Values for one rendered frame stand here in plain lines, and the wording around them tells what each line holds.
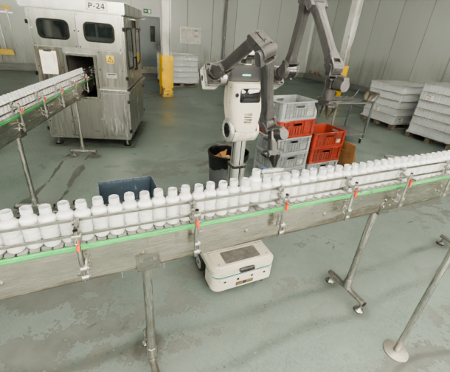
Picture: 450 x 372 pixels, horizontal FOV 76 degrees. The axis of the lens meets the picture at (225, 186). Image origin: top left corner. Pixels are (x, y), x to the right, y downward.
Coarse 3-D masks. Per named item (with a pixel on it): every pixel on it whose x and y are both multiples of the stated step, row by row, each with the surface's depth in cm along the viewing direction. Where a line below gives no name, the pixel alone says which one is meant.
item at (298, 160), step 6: (258, 150) 386; (258, 156) 389; (264, 156) 405; (282, 156) 367; (288, 156) 375; (294, 156) 380; (300, 156) 386; (306, 156) 391; (258, 162) 390; (264, 162) 380; (270, 162) 368; (282, 162) 373; (288, 162) 379; (294, 162) 386; (300, 162) 391; (288, 168) 384
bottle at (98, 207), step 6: (96, 198) 112; (102, 198) 110; (96, 204) 110; (102, 204) 111; (96, 210) 110; (102, 210) 111; (96, 222) 112; (102, 222) 113; (96, 228) 113; (102, 228) 114; (96, 234) 115; (102, 234) 115
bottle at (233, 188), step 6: (234, 180) 135; (228, 186) 136; (234, 186) 133; (234, 192) 133; (228, 198) 135; (234, 198) 135; (228, 204) 137; (234, 204) 136; (228, 210) 138; (234, 210) 138
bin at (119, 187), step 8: (144, 176) 176; (152, 176) 177; (104, 184) 168; (112, 184) 170; (120, 184) 172; (128, 184) 174; (136, 184) 176; (144, 184) 178; (152, 184) 177; (104, 192) 170; (112, 192) 172; (120, 192) 174; (136, 192) 178; (152, 192) 180; (104, 200) 172; (120, 200) 176
